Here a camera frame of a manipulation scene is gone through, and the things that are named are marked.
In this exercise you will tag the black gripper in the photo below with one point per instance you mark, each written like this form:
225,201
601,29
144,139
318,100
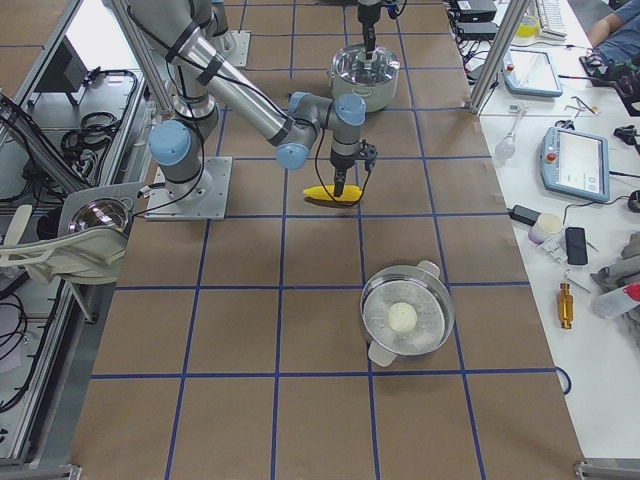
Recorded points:
367,13
341,163

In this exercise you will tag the yellow plastic corn cob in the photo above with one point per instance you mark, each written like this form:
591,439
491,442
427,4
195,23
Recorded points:
349,194

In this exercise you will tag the glass pot lid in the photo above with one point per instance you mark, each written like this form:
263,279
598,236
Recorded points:
350,65

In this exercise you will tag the white arm baseplate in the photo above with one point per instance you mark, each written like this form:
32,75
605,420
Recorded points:
234,46
204,197

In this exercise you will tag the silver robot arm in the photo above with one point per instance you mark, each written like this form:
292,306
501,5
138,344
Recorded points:
177,30

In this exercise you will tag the pale green electric pot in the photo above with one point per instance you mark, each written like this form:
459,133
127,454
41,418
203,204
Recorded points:
376,97

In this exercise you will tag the steel steamer pot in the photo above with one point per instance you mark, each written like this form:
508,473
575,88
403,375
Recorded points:
418,285

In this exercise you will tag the white steamed bun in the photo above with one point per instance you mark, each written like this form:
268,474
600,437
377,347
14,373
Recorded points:
402,317

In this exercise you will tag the blue teach pendant far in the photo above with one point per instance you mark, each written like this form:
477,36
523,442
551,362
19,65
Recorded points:
530,72

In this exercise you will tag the blue teach pendant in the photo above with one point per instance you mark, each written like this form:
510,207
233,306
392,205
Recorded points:
530,72
576,164

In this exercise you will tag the black power adapter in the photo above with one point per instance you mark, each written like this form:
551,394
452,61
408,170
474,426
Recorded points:
523,215

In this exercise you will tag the purple white cup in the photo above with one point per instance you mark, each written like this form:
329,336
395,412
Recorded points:
545,226

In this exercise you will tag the black scissors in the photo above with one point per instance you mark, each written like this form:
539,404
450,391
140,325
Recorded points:
566,124

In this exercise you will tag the blue teach pendant near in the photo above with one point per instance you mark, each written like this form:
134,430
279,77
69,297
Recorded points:
576,164

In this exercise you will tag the steel bowl on chair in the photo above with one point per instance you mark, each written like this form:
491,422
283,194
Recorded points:
106,211

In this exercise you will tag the black smartphone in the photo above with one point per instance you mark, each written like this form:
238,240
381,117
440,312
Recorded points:
576,246

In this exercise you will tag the gold brass fitting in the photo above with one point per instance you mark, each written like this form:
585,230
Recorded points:
564,303

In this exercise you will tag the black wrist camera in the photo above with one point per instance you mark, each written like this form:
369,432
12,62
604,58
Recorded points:
368,154

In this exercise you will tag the aluminium frame post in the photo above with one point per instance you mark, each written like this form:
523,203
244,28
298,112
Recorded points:
514,13

